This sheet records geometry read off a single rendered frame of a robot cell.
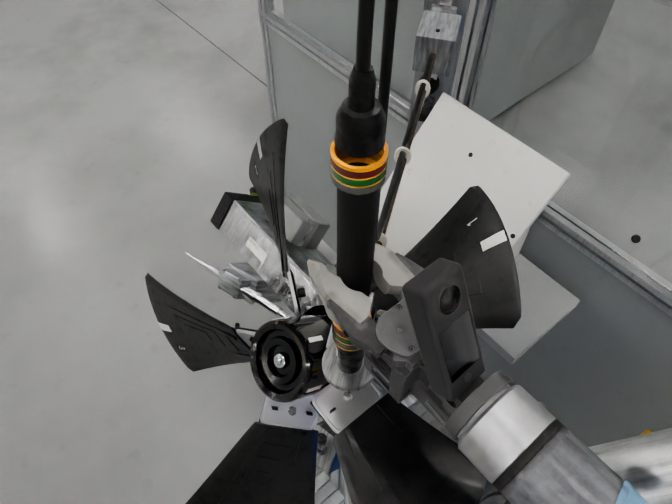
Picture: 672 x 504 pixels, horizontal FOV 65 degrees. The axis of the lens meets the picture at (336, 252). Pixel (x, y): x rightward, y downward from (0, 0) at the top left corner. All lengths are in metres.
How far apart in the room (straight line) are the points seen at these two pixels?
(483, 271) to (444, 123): 0.38
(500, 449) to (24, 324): 2.28
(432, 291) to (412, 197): 0.58
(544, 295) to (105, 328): 1.72
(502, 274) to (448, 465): 0.28
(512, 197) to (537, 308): 0.49
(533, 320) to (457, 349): 0.88
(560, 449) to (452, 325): 0.12
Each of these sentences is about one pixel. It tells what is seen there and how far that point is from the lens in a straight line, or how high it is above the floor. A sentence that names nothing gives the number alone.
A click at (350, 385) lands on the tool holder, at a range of 0.68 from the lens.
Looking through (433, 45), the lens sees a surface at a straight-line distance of 1.01.
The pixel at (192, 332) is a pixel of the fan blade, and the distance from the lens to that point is 0.99.
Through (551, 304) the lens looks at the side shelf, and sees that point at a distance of 1.35.
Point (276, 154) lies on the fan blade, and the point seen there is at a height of 1.39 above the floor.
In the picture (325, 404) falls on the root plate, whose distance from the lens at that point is 0.79.
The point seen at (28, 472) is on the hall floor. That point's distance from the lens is 2.26.
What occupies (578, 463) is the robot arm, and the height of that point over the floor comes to 1.52.
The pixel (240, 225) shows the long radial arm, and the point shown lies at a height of 1.12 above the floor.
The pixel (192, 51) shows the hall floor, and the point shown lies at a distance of 3.76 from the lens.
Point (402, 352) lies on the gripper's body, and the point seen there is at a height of 1.51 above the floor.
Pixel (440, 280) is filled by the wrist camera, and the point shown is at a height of 1.60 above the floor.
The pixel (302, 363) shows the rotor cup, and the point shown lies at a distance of 0.76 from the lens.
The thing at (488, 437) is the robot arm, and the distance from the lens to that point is 0.45.
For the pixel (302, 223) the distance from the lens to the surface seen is 1.01.
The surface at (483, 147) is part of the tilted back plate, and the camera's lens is 0.93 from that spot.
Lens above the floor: 1.92
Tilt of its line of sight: 52 degrees down
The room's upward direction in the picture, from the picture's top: straight up
